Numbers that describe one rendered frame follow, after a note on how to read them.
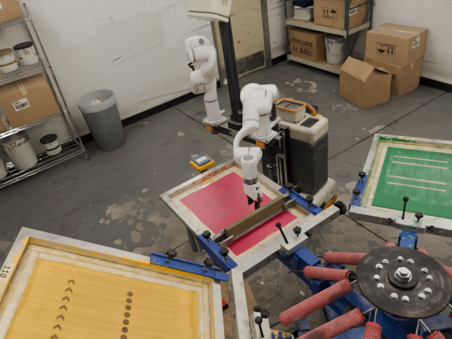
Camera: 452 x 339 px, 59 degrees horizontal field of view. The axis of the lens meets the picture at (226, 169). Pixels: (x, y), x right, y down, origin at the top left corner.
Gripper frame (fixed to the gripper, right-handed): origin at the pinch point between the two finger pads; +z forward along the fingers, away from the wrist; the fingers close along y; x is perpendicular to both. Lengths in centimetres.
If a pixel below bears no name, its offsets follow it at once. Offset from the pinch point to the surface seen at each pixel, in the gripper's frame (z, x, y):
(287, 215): 16.1, -17.4, -5.4
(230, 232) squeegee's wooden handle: 7.9, 17.5, -1.5
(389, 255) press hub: -20, -4, -76
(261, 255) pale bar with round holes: 7.5, 16.0, -24.8
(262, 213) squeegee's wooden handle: 8.1, -3.5, -1.9
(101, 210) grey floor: 114, 43, 211
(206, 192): 16.6, 3.8, 44.8
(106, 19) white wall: -25, -69, 366
